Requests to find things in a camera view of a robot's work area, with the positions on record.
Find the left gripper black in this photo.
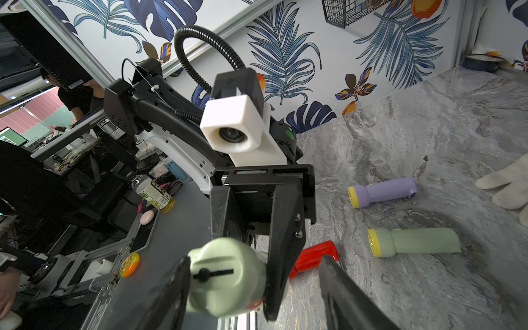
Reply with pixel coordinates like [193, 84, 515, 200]
[210, 164, 317, 322]

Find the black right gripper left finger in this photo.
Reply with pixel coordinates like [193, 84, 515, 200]
[136, 257, 191, 329]

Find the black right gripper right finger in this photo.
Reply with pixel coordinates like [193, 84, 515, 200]
[318, 255, 398, 330]

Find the light green flashlight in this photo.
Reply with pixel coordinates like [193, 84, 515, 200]
[368, 228, 462, 258]
[186, 237, 268, 318]

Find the purple flashlight yellow rim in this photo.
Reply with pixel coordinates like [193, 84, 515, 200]
[347, 177, 417, 209]

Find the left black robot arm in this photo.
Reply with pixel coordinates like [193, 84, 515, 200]
[104, 59, 316, 321]

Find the red flashlight lower left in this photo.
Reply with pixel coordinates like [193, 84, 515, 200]
[289, 241, 340, 280]

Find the operator hand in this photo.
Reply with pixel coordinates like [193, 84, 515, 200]
[0, 268, 21, 319]

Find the green drink bottle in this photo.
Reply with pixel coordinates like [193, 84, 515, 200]
[135, 177, 175, 213]

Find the white work glove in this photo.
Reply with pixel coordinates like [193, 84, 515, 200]
[475, 154, 527, 227]

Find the person in black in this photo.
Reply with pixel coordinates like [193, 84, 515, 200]
[40, 67, 105, 122]

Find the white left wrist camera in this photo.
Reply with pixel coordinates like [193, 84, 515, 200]
[200, 95, 287, 166]

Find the black corrugated cable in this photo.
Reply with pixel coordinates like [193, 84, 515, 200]
[172, 25, 247, 94]

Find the black wire basket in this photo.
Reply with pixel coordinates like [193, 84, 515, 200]
[322, 0, 388, 28]

